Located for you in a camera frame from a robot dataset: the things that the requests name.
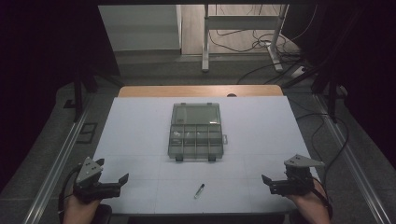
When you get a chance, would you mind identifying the small clear black-capped tube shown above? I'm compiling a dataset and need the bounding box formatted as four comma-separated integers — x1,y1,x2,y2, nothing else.
193,183,205,200

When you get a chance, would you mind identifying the clear grey compartment box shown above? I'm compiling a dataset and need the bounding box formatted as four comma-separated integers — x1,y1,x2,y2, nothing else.
167,102,229,162

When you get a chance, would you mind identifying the person's right hand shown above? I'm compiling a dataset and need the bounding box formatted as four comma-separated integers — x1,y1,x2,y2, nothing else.
286,178,327,207

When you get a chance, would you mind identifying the white panel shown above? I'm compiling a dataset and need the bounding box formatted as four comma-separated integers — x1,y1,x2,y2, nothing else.
98,4,183,52

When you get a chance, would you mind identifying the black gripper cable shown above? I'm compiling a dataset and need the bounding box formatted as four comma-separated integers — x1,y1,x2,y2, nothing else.
57,163,82,224
295,106,350,220

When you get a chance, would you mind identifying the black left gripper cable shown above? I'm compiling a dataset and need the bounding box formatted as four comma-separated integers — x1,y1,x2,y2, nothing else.
57,163,82,224

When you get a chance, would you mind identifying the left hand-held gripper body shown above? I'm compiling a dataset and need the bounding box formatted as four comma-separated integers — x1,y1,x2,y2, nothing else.
73,156,122,203

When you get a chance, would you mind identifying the white desk frame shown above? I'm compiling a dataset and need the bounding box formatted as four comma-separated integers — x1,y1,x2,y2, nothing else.
201,3,290,74

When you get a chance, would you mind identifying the dark floor socket plate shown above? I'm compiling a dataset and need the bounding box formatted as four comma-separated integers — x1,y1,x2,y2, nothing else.
76,122,99,145

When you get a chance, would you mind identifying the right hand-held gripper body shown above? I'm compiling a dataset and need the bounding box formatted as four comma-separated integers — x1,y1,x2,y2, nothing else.
269,154,325,197

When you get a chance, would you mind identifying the black floor cable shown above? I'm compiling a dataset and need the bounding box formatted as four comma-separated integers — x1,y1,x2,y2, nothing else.
207,3,318,86

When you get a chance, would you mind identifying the black metal stand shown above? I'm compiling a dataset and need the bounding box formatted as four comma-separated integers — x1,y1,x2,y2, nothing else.
72,59,125,123
281,4,367,124

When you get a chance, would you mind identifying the white table mat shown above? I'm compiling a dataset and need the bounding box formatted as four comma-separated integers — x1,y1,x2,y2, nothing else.
92,95,313,217

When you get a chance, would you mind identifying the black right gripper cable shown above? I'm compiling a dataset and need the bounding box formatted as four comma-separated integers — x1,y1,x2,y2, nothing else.
295,106,350,220

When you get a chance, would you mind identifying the person's left hand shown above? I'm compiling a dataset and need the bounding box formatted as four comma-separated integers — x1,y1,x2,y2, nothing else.
65,189,101,216

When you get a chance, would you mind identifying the white power strip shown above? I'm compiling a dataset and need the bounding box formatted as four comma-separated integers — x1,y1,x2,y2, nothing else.
290,65,308,79

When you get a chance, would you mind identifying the wooden table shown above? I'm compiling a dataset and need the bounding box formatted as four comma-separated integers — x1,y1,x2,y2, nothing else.
117,84,285,99

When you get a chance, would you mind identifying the aluminium rail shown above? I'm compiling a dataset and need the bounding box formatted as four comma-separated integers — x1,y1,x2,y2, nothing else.
313,92,392,224
21,98,95,224

